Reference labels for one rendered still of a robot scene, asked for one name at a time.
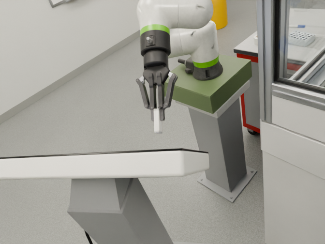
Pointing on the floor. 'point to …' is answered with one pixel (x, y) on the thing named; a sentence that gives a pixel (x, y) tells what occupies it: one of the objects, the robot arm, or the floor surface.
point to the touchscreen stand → (125, 221)
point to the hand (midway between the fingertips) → (157, 121)
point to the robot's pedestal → (223, 147)
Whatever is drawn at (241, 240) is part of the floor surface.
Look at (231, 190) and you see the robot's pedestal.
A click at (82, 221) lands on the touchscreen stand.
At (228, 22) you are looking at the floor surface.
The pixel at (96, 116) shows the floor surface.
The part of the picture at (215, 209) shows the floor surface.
